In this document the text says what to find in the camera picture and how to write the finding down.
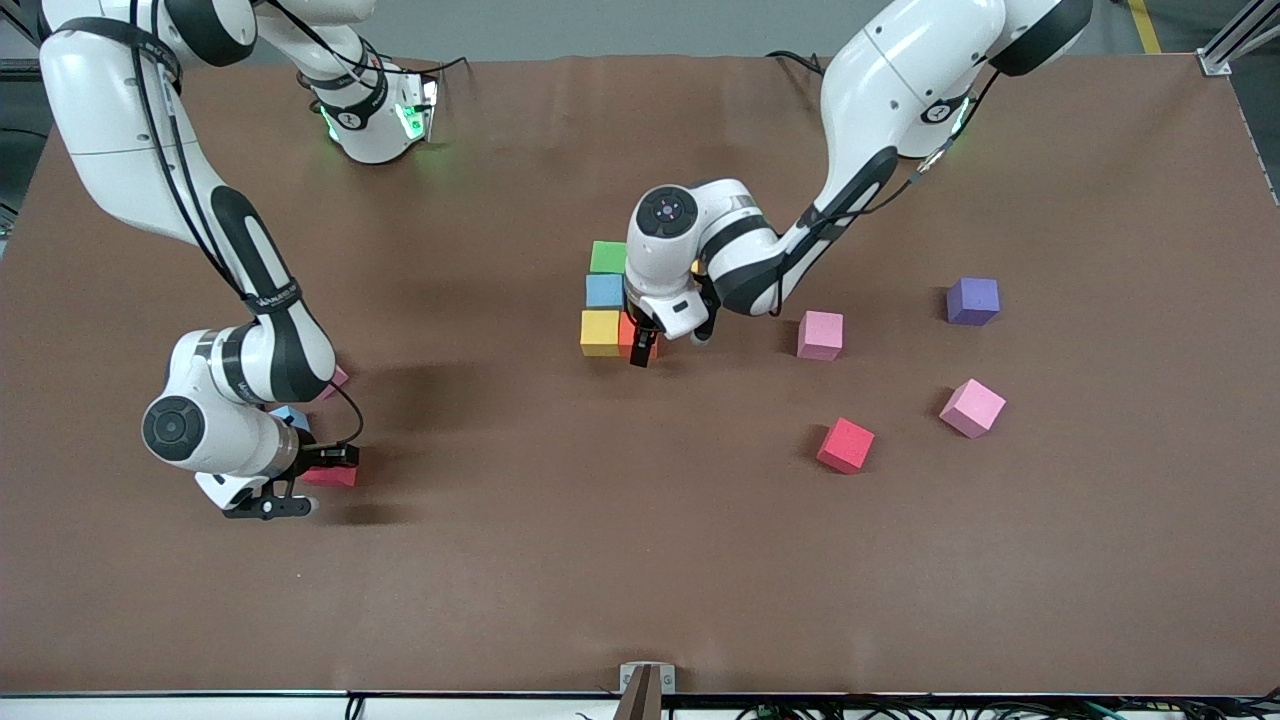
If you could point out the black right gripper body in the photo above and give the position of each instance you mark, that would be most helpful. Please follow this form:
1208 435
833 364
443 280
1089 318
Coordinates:
322 457

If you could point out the red foam cube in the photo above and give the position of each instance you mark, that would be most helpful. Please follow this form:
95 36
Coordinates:
335 477
846 445

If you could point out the orange foam cube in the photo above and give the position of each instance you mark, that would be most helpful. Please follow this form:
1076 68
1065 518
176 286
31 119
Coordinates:
626 335

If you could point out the blue foam cube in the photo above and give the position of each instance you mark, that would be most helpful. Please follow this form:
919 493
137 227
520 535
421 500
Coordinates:
292 415
604 291

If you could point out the green foam cube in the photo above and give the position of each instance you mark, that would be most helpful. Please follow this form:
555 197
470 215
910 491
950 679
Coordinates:
607 257

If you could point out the pink foam cube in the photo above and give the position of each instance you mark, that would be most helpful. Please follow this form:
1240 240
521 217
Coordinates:
972 407
338 380
820 335

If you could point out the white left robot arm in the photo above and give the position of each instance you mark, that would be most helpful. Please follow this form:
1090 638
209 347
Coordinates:
900 80

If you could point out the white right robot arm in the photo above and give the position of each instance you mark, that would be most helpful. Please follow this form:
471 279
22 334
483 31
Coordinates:
120 150

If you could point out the brown table cover sheet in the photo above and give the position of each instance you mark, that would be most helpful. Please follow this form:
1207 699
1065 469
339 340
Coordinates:
640 560

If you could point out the purple foam cube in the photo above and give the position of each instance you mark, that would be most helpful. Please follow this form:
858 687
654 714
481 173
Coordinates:
973 301

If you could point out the white table front rail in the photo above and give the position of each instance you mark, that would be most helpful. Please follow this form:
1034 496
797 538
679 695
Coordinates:
150 708

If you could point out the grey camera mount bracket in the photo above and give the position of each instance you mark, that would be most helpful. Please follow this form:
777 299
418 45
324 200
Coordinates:
645 700

